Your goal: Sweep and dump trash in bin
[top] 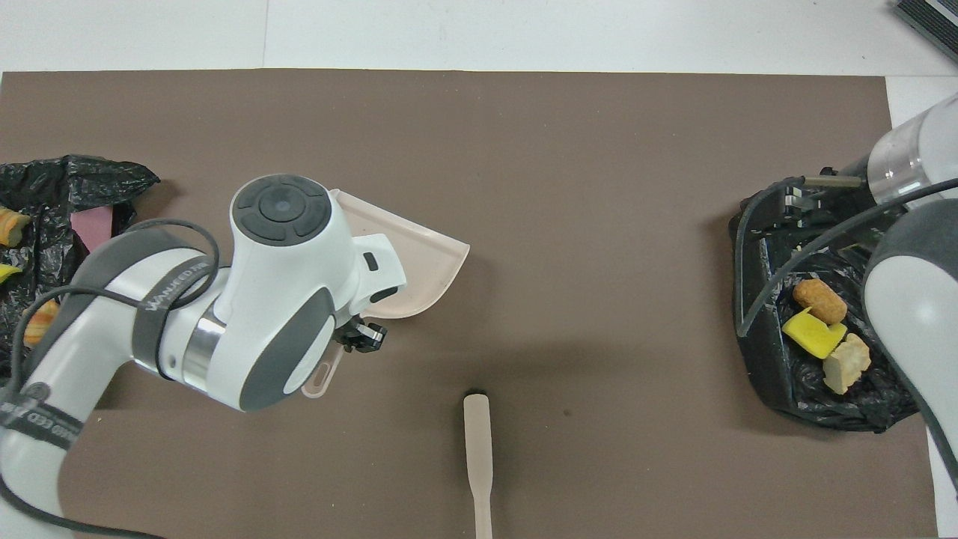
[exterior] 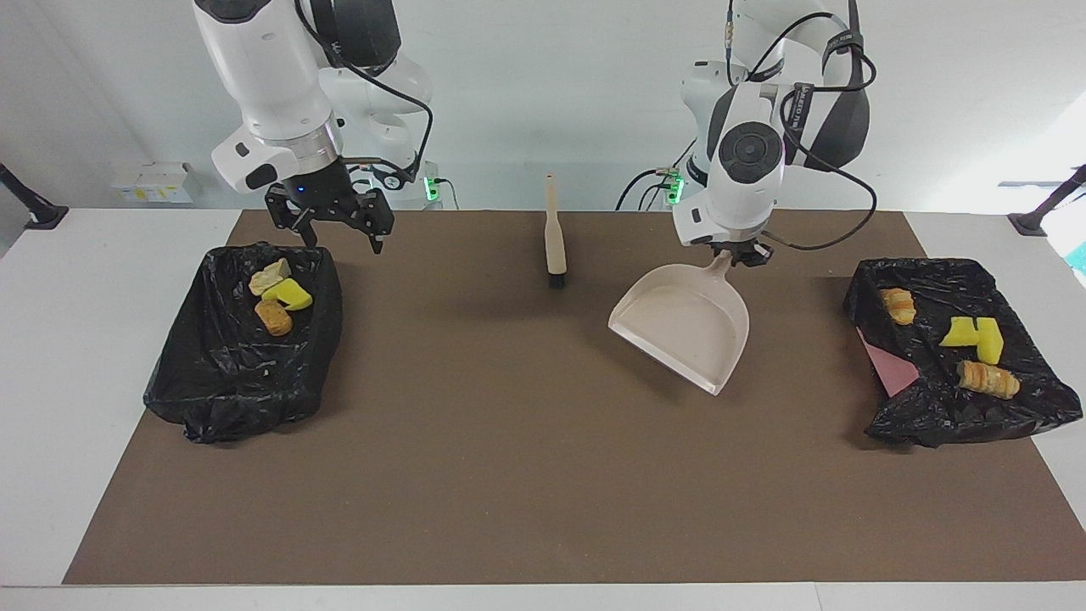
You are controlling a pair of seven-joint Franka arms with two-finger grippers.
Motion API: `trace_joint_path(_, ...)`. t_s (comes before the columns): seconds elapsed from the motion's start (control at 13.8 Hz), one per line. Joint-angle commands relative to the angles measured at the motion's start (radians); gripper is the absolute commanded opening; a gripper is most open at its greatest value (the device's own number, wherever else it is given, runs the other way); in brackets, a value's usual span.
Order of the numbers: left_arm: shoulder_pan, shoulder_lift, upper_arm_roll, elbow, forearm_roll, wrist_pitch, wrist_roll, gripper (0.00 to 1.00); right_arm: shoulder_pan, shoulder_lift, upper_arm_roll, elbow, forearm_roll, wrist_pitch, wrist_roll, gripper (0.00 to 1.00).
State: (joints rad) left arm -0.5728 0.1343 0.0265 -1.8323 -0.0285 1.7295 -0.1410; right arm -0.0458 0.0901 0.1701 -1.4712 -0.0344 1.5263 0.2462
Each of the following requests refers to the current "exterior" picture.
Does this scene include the pale bread slice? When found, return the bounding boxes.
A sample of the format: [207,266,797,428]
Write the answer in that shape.
[879,287,918,326]

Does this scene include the white wall box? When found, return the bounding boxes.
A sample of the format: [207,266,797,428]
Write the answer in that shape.
[110,161,196,205]

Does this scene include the black camera stand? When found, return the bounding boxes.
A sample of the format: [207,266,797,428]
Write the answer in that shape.
[0,163,70,231]
[1008,164,1086,238]

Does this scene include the brown table mat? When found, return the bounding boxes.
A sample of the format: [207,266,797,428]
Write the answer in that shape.
[62,210,1086,586]

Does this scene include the beige plastic dustpan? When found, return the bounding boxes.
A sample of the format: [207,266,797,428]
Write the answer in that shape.
[607,253,751,397]

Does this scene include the striped croissant piece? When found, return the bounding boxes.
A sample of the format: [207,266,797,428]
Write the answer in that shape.
[957,360,1022,400]

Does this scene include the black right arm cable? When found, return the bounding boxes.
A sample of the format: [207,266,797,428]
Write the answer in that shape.
[297,0,434,183]

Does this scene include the beige brush black bristles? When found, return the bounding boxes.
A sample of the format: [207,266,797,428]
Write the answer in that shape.
[544,173,568,289]

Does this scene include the curved yellow sponge piece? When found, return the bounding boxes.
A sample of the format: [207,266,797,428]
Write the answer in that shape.
[261,277,314,311]

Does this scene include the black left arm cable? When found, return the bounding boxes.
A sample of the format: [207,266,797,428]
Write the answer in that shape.
[725,0,879,252]

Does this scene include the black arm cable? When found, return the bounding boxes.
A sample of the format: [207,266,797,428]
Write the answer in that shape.
[297,0,434,183]
[725,0,879,252]

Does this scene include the pale cracker piece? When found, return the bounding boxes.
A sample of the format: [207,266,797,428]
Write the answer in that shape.
[249,258,292,297]

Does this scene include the yellow sponge wedge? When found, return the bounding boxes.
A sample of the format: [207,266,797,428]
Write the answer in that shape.
[976,317,1005,366]

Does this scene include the brown fried nugget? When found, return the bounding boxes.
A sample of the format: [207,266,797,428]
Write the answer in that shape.
[255,299,294,338]

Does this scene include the pink bin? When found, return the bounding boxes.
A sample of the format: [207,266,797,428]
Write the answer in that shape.
[855,327,922,398]

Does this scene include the black trash bag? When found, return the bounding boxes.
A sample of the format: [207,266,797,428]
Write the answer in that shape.
[143,242,344,445]
[842,257,1085,449]

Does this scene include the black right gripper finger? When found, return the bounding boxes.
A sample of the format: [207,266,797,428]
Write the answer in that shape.
[352,190,395,255]
[265,185,320,249]

